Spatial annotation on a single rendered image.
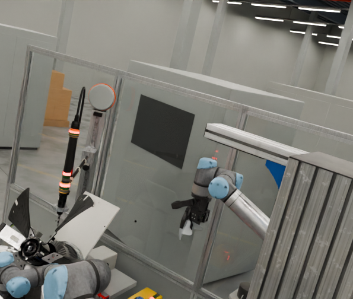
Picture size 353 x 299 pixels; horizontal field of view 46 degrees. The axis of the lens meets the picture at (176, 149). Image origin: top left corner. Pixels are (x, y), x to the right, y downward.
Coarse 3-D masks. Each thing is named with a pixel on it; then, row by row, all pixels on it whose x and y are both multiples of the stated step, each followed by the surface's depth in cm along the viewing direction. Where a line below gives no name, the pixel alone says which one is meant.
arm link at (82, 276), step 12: (72, 264) 131; (84, 264) 132; (48, 276) 127; (60, 276) 123; (72, 276) 126; (84, 276) 128; (96, 276) 131; (48, 288) 126; (60, 288) 122; (72, 288) 124; (84, 288) 126; (96, 288) 131
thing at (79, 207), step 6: (78, 198) 211; (84, 198) 204; (90, 198) 199; (78, 204) 203; (84, 204) 198; (90, 204) 195; (72, 210) 203; (78, 210) 196; (84, 210) 193; (72, 216) 195; (66, 222) 193; (60, 228) 193
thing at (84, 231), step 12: (84, 192) 235; (96, 204) 228; (108, 204) 226; (84, 216) 225; (96, 216) 223; (108, 216) 221; (72, 228) 223; (84, 228) 221; (96, 228) 219; (60, 240) 221; (72, 240) 219; (84, 240) 217; (96, 240) 215; (84, 252) 213
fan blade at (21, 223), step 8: (24, 192) 211; (24, 200) 208; (16, 208) 213; (24, 208) 206; (8, 216) 217; (16, 216) 212; (24, 216) 204; (16, 224) 212; (24, 224) 204; (24, 232) 205
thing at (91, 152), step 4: (84, 148) 242; (88, 148) 244; (92, 148) 246; (84, 152) 237; (88, 152) 237; (92, 152) 237; (84, 156) 238; (88, 156) 238; (92, 156) 238; (88, 160) 238; (92, 160) 238
